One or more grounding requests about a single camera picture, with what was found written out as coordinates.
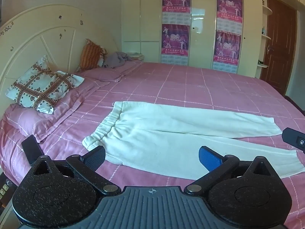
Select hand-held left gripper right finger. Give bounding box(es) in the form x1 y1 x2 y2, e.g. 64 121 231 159
185 145 274 196

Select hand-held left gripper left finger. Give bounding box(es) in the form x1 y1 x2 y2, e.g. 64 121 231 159
30 145 122 197

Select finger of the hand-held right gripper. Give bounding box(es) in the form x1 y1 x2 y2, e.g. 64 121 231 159
282 127 305 152

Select white pants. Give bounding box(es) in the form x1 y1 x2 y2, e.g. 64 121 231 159
82 101 303 179

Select pink pillow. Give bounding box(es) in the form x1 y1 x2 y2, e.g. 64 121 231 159
2 76 110 144
79 61 143 83

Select black phone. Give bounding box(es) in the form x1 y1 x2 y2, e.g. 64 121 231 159
21 135 44 166

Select pink checked bed blanket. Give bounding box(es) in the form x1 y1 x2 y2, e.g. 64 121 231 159
0 61 305 229

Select heart patterned pillow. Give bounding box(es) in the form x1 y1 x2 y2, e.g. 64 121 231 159
5 55 85 114

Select device with buttons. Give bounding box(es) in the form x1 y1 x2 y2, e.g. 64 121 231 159
0 179 13 208

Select brown wooden door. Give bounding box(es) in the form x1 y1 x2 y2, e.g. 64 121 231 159
260 0 298 96

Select grey cloth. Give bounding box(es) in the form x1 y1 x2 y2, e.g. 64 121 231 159
102 52 134 69

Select floral pillow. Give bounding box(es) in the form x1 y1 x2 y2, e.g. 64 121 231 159
98 46 108 65

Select orange striped pillow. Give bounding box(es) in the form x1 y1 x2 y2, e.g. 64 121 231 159
79 39 105 69

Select cream corner shelf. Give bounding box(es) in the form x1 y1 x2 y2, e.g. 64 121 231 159
256 0 272 77

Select folded light cloths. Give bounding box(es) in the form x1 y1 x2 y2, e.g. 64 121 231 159
126 52 145 62

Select cream wooden headboard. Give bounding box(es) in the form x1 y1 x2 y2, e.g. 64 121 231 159
0 4 120 124

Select cream wardrobe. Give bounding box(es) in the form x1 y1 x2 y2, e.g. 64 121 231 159
121 0 264 78

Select purple wall poster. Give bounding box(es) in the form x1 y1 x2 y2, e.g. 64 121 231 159
162 0 191 25
213 30 242 74
161 24 190 65
216 0 243 31

